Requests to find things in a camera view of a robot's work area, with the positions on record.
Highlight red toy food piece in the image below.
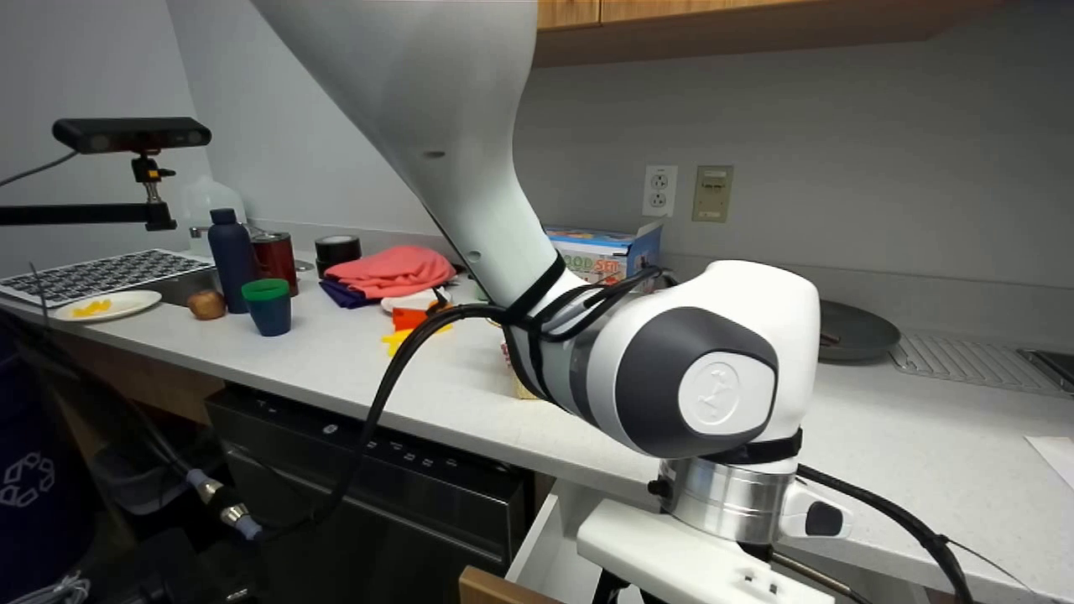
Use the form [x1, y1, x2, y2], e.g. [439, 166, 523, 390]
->
[388, 309, 429, 333]

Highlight wooden upper cabinet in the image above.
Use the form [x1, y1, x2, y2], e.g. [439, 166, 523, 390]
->
[536, 0, 1003, 66]

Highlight beige light switch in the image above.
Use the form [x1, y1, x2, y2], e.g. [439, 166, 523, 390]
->
[690, 166, 732, 222]

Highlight blue cup green lid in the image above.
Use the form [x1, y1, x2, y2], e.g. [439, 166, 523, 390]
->
[240, 279, 291, 336]

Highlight white plate yellow food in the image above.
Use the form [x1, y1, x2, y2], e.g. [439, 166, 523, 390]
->
[48, 288, 160, 324]

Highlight dark red jar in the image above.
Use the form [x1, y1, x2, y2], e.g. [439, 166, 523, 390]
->
[250, 231, 297, 288]

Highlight toy food box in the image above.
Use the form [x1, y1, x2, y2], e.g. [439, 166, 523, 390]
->
[547, 222, 660, 285]

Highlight black dishwasher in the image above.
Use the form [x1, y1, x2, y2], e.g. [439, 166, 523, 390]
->
[204, 386, 533, 604]

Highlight yellow toy food piece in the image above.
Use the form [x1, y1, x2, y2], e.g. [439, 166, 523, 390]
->
[380, 324, 450, 360]

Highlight grey dish drying mat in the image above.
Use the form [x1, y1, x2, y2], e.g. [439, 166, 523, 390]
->
[894, 333, 1074, 397]

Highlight white power outlet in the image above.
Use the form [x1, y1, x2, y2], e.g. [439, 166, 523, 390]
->
[642, 166, 679, 218]

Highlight dark blue bottle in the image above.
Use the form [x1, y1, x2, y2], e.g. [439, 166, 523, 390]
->
[207, 207, 259, 313]

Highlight dark round plate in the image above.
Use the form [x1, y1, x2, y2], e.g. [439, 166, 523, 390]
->
[820, 302, 900, 367]

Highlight black tape roll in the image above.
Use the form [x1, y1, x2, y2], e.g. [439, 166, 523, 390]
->
[315, 236, 361, 273]

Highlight white paper sheet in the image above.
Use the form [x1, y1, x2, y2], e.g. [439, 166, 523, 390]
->
[1030, 435, 1074, 491]

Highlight pink red cloth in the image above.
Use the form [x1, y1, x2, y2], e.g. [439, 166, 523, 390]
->
[322, 244, 457, 300]

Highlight brown round bun toy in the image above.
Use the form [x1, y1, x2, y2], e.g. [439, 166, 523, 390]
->
[189, 288, 226, 321]

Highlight blue recycling bin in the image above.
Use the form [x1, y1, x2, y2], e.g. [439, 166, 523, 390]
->
[0, 343, 91, 604]

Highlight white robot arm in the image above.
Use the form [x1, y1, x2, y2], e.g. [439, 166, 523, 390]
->
[250, 0, 830, 604]

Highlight black camera on mount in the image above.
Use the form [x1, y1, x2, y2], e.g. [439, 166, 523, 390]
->
[0, 116, 210, 231]

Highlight metal grid rack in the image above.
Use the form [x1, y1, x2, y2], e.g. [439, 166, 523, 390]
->
[0, 250, 213, 309]

